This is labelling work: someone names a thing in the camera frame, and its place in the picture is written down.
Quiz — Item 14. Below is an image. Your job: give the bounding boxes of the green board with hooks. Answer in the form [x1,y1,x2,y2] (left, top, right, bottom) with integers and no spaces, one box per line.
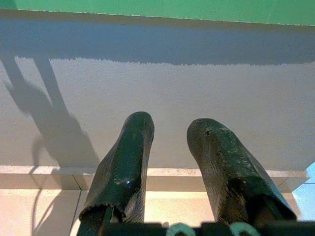
[14,0,315,27]

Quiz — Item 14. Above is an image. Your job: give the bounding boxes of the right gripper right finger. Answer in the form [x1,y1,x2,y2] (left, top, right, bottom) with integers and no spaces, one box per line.
[186,118,298,225]

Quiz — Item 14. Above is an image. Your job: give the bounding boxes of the light blue object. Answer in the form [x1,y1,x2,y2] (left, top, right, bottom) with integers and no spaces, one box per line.
[292,162,315,222]

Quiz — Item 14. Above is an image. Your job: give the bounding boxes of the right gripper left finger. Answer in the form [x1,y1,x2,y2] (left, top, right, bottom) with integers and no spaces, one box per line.
[78,111,155,224]

